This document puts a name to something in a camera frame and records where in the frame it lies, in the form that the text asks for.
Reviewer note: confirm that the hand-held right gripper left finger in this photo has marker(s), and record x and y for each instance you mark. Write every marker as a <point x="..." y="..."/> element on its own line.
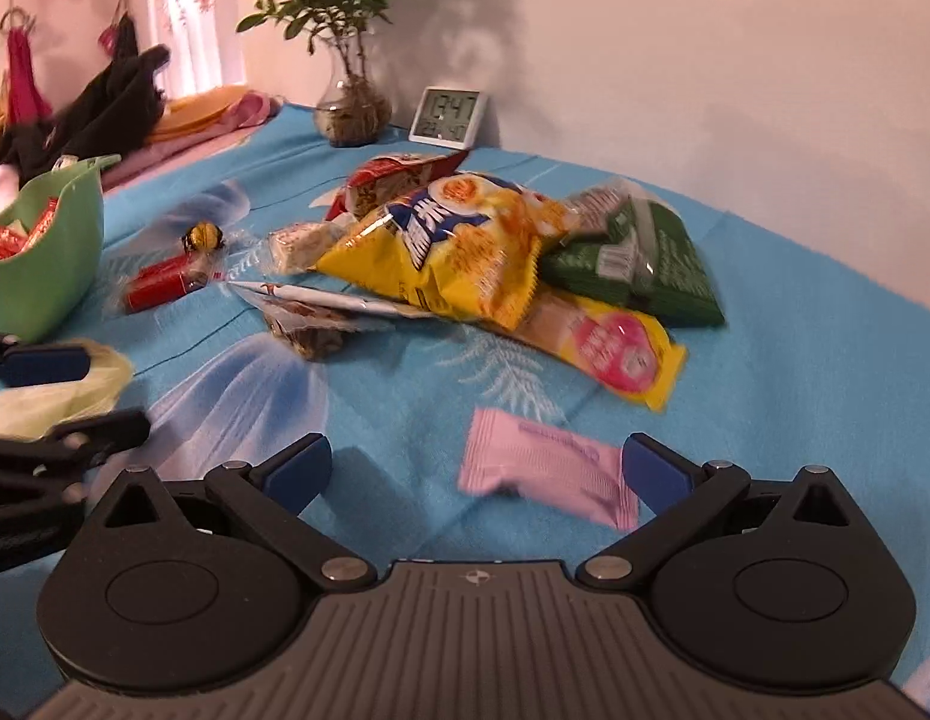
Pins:
<point x="304" y="469"/>

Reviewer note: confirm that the clear brown nut packet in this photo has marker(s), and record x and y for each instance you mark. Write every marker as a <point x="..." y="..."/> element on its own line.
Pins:
<point x="311" y="334"/>

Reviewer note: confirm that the white rice cracker packet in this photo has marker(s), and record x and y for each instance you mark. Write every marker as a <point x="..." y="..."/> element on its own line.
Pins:
<point x="307" y="246"/>

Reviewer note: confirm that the yellow chip bag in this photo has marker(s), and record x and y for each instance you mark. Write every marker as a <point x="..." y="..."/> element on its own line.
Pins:
<point x="465" y="255"/>

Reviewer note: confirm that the yellow and black candy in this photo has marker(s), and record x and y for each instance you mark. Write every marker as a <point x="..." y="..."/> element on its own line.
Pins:
<point x="202" y="236"/>

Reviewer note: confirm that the red and white snack bag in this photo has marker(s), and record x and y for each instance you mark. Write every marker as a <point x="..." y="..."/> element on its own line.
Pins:
<point x="390" y="176"/>

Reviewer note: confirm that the blue floral tablecloth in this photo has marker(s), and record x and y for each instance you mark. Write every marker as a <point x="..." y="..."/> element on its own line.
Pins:
<point x="772" y="330"/>

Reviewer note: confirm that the white digital clock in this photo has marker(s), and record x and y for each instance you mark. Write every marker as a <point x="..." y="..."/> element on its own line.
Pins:
<point x="446" y="115"/>

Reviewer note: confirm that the red hanging cloth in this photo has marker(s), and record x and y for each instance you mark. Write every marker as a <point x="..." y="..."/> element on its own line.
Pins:
<point x="22" y="79"/>

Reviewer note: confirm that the floral curtain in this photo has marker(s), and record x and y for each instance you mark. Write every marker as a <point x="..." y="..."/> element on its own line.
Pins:
<point x="195" y="7"/>

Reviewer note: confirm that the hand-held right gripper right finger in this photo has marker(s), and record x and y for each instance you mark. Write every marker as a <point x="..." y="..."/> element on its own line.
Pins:
<point x="652" y="469"/>

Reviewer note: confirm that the orange cloth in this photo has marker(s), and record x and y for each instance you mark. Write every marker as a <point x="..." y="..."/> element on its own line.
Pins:
<point x="199" y="109"/>

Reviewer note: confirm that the pink pillow snack packet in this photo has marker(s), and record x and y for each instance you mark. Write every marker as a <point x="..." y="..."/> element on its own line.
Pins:
<point x="544" y="469"/>

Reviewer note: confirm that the green plastic bowl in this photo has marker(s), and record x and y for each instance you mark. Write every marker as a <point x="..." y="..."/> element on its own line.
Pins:
<point x="56" y="277"/>

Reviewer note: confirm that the pink folded cloth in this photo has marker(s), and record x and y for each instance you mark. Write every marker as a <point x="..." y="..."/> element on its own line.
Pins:
<point x="210" y="139"/>

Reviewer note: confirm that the green snack packet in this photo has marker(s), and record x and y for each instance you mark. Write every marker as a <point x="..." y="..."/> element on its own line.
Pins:
<point x="652" y="270"/>

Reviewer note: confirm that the yellow packet with pink label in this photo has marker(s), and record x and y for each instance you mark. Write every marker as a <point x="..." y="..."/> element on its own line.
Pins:
<point x="615" y="349"/>

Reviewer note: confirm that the black cloth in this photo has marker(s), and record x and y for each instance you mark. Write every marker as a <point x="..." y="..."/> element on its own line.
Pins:
<point x="97" y="116"/>

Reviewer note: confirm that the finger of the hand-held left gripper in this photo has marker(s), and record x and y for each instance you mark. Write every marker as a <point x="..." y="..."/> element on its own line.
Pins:
<point x="45" y="365"/>
<point x="97" y="431"/>

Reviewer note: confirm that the leafy plant in glass vase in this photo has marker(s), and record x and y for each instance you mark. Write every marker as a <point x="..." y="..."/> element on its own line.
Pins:
<point x="345" y="7"/>

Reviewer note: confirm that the large red packet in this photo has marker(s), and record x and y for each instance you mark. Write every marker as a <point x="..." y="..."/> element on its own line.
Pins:
<point x="7" y="240"/>

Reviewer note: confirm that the red tube packet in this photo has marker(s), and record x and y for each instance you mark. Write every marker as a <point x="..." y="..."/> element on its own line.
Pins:
<point x="161" y="285"/>

